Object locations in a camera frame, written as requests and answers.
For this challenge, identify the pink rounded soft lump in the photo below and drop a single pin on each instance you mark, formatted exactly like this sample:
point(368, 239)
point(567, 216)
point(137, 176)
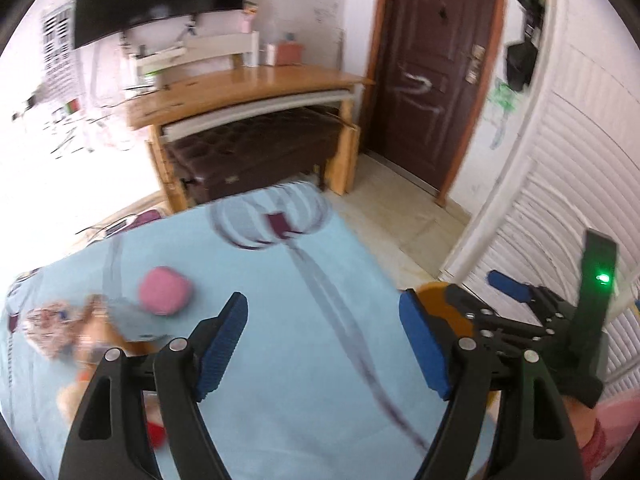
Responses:
point(164, 291)

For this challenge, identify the person's right forearm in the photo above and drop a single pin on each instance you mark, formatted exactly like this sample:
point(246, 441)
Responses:
point(582, 425)

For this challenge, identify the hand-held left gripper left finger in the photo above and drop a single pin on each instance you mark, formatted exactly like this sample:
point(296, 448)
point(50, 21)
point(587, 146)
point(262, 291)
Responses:
point(220, 350)

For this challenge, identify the light blue printed bed sheet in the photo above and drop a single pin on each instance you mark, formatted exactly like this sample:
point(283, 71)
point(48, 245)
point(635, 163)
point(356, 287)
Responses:
point(310, 310)

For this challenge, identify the brown tufted leather bench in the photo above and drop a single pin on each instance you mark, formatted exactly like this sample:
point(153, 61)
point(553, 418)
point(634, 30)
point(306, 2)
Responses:
point(250, 155)

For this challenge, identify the red and white packet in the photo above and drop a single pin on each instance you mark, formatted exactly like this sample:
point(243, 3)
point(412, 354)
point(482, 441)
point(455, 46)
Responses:
point(156, 427)

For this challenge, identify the pink box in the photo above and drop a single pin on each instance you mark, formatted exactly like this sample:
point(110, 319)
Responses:
point(290, 53)

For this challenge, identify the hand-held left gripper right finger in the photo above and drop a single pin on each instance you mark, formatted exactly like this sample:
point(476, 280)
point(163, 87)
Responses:
point(422, 345)

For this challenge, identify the white bottle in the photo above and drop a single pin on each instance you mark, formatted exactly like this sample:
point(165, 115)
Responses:
point(270, 54)

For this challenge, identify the pink cloth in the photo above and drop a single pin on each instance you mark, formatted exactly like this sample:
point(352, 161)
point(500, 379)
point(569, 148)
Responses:
point(620, 435)

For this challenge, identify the pale orange scrap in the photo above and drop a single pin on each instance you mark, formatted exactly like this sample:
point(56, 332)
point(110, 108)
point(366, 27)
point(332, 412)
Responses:
point(72, 397)

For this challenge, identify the white wooden chair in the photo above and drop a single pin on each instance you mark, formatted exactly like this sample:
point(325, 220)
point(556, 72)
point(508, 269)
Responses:
point(200, 52)

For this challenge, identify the wooden desk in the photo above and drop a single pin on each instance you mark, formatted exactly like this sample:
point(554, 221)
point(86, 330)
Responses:
point(240, 90)

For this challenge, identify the white louvered wardrobe door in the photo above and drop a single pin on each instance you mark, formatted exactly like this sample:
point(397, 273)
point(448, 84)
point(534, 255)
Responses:
point(560, 185)

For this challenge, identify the eye chart poster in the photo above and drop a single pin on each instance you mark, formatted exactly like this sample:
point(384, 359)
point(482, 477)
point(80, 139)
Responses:
point(60, 45)

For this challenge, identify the patterned crumpled wrapper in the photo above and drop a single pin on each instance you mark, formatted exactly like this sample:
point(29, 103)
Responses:
point(47, 327)

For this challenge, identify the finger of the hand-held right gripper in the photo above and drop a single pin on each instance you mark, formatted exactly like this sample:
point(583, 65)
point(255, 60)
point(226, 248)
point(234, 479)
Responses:
point(507, 284)
point(492, 325)

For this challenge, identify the brown crumpled paper wrapper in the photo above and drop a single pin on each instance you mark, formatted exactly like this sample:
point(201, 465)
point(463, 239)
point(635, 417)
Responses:
point(107, 320)

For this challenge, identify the brown entrance door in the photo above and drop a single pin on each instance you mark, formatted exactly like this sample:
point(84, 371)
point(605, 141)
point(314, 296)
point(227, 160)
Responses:
point(435, 70)

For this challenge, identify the pink figurine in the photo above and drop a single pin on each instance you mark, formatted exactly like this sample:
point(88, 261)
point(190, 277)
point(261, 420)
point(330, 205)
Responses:
point(249, 16)

